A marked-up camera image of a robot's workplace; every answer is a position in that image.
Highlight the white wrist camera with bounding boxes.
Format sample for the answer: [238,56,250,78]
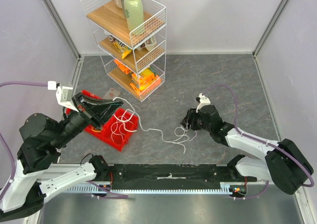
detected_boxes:
[196,93,211,113]
[48,81,78,112]

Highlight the orange yellow snack boxes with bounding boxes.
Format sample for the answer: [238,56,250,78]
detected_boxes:
[130,68,161,95]

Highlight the white wire shelf rack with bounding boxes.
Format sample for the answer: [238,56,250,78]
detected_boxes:
[81,0,167,102]

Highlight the red compartment bin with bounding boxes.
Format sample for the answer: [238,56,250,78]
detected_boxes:
[65,89,139,152]

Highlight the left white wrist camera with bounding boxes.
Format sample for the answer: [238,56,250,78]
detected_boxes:
[48,81,78,112]

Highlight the grey slotted cable duct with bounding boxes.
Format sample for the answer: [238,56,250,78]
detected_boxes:
[64,183,246,195]

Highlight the yellow M&M candy bag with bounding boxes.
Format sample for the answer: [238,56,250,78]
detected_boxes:
[112,40,132,59]

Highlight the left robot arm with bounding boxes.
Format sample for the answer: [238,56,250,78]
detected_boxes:
[0,93,123,222]

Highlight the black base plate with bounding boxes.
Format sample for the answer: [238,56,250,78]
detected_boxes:
[81,163,258,191]

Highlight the flat orange box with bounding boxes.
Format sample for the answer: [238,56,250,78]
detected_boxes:
[114,59,132,74]

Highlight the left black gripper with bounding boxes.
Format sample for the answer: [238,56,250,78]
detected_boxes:
[52,91,126,148]

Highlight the pale green bottle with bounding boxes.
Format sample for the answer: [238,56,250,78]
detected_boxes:
[124,0,145,36]

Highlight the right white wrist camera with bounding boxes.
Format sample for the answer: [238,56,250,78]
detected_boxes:
[196,93,211,113]

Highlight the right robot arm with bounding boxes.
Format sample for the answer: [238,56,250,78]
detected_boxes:
[90,105,314,195]

